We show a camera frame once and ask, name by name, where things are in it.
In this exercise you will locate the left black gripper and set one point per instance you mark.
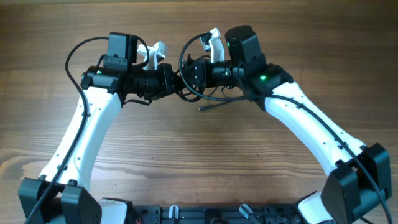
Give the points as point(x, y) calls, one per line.
point(166, 74)

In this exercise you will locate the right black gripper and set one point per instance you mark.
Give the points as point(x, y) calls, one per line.
point(202, 65)

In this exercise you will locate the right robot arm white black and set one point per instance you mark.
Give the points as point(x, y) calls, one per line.
point(358, 176)

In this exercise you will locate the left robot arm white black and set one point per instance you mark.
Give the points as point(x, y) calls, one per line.
point(61, 194)

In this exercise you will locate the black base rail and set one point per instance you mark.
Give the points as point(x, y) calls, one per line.
point(278, 214)

